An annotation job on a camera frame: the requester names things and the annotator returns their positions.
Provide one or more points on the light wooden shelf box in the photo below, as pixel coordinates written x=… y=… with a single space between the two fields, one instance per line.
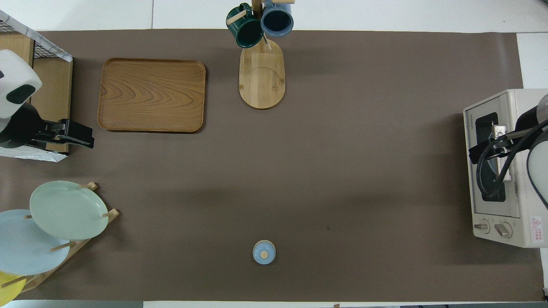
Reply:
x=51 y=90

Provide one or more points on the pale blue racked plate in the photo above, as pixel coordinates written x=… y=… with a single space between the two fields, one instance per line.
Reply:
x=21 y=248

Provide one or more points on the blue ceramic mug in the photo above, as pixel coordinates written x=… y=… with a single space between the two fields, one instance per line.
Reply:
x=277 y=20

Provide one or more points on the white marble patterned cloth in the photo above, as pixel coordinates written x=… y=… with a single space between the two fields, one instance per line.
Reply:
x=51 y=49
x=38 y=155

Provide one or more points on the dark green ceramic mug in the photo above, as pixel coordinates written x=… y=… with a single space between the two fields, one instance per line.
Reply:
x=246 y=30

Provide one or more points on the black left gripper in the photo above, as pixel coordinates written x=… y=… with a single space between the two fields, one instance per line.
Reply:
x=21 y=128

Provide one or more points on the mint green racked plate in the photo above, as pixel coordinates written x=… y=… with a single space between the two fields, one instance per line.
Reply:
x=64 y=209

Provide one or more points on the yellow racked plate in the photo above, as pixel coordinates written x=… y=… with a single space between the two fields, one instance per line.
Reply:
x=8 y=291

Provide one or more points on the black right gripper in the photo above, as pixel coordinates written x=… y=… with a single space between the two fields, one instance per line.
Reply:
x=528 y=122

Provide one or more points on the wooden mug tree stand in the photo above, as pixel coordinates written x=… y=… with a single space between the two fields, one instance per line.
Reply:
x=262 y=81

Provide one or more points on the cream toaster oven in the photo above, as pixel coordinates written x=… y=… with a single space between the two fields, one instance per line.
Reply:
x=483 y=214

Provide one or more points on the brown wooden tray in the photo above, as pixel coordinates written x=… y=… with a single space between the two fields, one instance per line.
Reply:
x=152 y=96

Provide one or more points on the wooden plate rack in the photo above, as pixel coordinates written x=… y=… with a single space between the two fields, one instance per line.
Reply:
x=105 y=214

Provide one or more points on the small blue service bell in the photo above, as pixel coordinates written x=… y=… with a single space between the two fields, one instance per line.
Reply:
x=264 y=252

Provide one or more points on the brown table mat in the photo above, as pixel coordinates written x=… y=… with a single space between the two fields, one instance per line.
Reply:
x=342 y=149

